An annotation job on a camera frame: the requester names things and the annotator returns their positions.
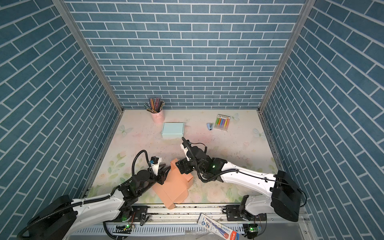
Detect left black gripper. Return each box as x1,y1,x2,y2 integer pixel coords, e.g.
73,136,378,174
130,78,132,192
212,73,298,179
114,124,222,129
137,163,172,197

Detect pink paper box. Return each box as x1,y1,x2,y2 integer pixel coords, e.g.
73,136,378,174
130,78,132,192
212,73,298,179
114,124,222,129
152,159,194,210

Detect mint green paper box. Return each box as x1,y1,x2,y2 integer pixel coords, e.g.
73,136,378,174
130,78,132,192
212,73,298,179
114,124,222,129
162,122,185,139

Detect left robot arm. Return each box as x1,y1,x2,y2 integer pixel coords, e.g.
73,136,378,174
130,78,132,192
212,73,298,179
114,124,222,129
17,157,171,240

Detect white red toothpaste box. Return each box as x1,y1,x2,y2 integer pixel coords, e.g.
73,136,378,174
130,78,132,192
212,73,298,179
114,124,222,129
198,214,240,240

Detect clear case of markers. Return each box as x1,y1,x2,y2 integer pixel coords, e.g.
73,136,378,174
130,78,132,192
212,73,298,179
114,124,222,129
214,114,231,131

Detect pink pencil cup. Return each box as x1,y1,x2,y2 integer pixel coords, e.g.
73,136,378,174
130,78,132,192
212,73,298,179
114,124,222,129
151,110,165,124

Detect bundle of coloured pencils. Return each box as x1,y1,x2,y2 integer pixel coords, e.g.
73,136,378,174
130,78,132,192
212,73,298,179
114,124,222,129
144,98,165,114

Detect left green circuit board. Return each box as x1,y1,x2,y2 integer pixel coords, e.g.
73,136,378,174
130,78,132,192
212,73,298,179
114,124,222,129
113,225,134,235

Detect green circuit board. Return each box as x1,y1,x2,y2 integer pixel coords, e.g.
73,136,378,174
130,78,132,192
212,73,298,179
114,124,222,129
113,225,134,235
243,224,262,240

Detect right green circuit board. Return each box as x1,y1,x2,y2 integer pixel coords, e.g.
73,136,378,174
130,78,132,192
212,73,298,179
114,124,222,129
243,224,262,240

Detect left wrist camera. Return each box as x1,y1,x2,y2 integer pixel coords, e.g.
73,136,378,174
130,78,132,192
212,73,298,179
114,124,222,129
150,156,162,176

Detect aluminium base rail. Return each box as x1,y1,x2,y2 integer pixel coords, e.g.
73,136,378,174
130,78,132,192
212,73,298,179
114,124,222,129
68,204,317,240

